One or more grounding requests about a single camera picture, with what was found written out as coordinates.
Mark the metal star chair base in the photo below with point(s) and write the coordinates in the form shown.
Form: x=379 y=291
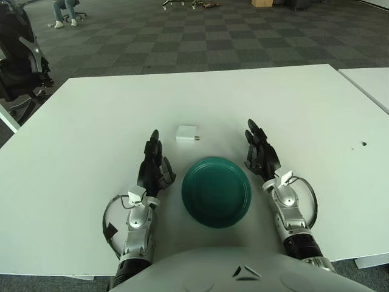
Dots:
x=170 y=2

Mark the black office chair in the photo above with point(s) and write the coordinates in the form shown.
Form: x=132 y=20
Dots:
x=15 y=61

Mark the grey robot torso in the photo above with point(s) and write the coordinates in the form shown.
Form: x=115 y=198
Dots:
x=243 y=273

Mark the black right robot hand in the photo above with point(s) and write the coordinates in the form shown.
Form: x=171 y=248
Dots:
x=263 y=155

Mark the brown cardboard box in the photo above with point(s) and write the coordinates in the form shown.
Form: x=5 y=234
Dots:
x=263 y=2

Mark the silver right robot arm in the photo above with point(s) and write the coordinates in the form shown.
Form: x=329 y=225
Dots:
x=290 y=210

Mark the seated person in jeans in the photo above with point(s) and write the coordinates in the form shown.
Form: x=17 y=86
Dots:
x=59 y=12

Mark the white wall charger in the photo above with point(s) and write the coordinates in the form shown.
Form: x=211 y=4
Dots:
x=185 y=133

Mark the red floor device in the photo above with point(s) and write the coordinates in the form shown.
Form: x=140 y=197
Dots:
x=209 y=4

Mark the white table with grey edge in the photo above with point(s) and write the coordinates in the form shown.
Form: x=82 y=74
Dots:
x=7 y=120

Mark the white side table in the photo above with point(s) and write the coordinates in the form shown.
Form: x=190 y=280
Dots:
x=369 y=82

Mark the black swivel chair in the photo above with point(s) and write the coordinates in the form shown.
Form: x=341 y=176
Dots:
x=79 y=12

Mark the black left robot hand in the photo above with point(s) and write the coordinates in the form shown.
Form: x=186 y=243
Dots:
x=150 y=170

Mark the green round plate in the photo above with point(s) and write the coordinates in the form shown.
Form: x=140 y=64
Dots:
x=216 y=191

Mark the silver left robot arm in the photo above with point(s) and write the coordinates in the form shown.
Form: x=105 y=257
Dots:
x=138 y=222

